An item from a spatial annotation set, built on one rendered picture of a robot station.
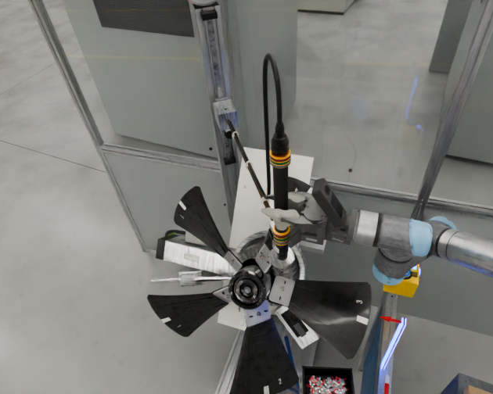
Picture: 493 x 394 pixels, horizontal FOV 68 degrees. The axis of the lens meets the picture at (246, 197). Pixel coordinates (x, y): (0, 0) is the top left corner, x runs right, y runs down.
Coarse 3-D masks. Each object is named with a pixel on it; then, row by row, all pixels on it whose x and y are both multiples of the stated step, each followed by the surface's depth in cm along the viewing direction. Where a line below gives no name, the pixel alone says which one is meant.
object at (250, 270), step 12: (252, 264) 115; (240, 276) 109; (252, 276) 107; (264, 276) 110; (240, 288) 109; (252, 288) 108; (264, 288) 106; (240, 300) 110; (252, 300) 108; (264, 300) 108
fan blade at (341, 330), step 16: (304, 288) 111; (320, 288) 111; (336, 288) 111; (352, 288) 110; (368, 288) 109; (304, 304) 108; (320, 304) 108; (336, 304) 108; (352, 304) 107; (368, 304) 107; (304, 320) 106; (320, 320) 105; (336, 320) 105; (352, 320) 105; (336, 336) 104; (352, 336) 104; (352, 352) 102
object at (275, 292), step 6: (276, 276) 115; (276, 282) 113; (282, 282) 113; (288, 282) 113; (294, 282) 113; (276, 288) 112; (288, 288) 112; (270, 294) 110; (276, 294) 110; (282, 294) 110; (288, 294) 110; (276, 300) 109; (282, 300) 109; (288, 300) 109
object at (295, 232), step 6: (288, 180) 115; (294, 180) 113; (288, 186) 114; (294, 186) 112; (300, 186) 110; (306, 186) 109; (300, 210) 107; (294, 228) 106; (300, 228) 105; (294, 234) 106; (300, 234) 104; (264, 240) 116; (270, 240) 113; (294, 240) 105; (300, 240) 104; (270, 246) 111
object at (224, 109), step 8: (216, 104) 136; (224, 104) 135; (232, 104) 135; (216, 112) 133; (224, 112) 132; (232, 112) 132; (216, 120) 140; (224, 120) 133; (232, 120) 134; (224, 128) 135
